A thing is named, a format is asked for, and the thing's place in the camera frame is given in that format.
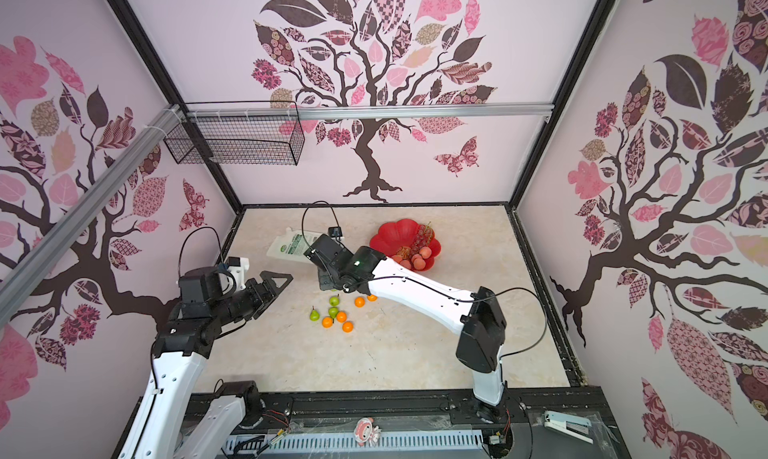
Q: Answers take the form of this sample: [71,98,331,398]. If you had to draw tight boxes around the white vented cable duct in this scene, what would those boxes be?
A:
[220,430,487,458]

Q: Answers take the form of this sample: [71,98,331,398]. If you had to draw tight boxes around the purple grape bunch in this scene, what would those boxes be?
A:
[410,223,435,253]

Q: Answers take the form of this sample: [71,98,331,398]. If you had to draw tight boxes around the white green refill pouch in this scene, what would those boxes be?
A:
[267,227,320,264]

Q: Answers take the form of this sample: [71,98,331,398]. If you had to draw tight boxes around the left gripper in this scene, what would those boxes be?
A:
[211,271,294,326]

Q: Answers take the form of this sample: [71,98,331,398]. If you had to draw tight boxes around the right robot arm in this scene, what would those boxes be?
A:
[304,234,507,408]

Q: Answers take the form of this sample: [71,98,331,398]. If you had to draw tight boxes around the aluminium rail left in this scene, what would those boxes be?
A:
[1,104,183,325]

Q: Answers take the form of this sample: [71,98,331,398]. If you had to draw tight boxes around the pink cartoon figure sticker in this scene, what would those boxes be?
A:
[353,417,381,447]

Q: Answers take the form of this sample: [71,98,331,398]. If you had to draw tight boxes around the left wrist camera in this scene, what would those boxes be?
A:
[224,256,250,292]

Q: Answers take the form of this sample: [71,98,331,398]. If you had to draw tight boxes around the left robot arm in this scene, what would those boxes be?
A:
[116,264,293,458]

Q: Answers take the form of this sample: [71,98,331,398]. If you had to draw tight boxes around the red flower fruit bowl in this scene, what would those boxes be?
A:
[369,218,442,272]

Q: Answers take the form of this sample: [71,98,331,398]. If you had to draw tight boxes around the aluminium rail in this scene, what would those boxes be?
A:
[186,102,554,120]
[1,104,183,325]

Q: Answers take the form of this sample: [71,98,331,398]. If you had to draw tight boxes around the white stapler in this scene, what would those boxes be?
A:
[543,411,594,444]

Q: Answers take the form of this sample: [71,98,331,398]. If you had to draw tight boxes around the aluminium rail back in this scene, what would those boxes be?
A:
[186,102,554,120]

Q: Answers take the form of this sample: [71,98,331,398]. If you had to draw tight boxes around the black wire basket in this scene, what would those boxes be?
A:
[164,99,305,166]

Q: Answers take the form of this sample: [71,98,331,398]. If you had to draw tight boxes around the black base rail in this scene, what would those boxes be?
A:
[111,386,631,459]

